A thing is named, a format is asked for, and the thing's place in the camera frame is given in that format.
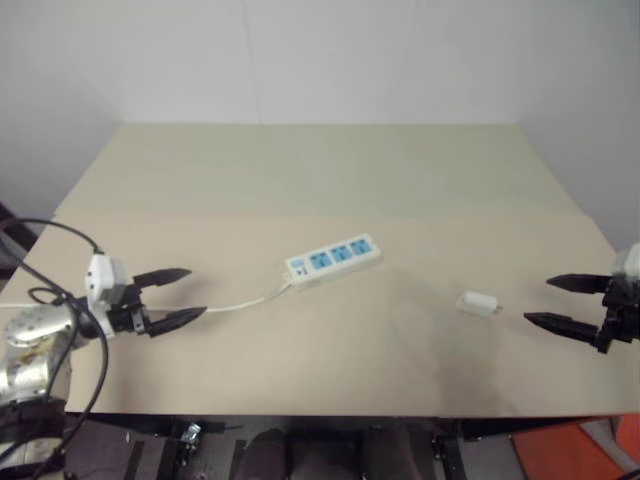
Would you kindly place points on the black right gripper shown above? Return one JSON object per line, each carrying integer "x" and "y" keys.
{"x": 622, "y": 310}

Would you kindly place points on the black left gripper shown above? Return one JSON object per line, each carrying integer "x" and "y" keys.
{"x": 127, "y": 317}

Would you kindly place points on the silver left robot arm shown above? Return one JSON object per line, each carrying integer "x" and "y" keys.
{"x": 30, "y": 345}

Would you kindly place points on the white plug adapter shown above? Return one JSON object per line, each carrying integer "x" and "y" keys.
{"x": 475, "y": 302}

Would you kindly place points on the white and blue power strip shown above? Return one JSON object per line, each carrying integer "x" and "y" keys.
{"x": 300, "y": 266}

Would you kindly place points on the silver metal table clamp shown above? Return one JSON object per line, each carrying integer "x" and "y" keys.
{"x": 191, "y": 434}

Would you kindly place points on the orange floor object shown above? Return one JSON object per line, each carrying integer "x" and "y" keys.
{"x": 565, "y": 450}

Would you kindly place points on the dark equipment beside table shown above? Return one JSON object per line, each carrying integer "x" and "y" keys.
{"x": 15, "y": 250}

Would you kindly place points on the dark rounded shape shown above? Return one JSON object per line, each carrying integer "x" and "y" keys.
{"x": 265, "y": 452}

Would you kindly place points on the black table clamp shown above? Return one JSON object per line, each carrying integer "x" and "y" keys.
{"x": 445, "y": 447}

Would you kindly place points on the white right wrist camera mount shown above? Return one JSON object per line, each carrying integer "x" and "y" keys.
{"x": 628, "y": 262}

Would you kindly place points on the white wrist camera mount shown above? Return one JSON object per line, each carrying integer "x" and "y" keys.
{"x": 628, "y": 262}
{"x": 102, "y": 280}

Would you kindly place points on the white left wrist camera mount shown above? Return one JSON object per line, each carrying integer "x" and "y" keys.
{"x": 102, "y": 280}

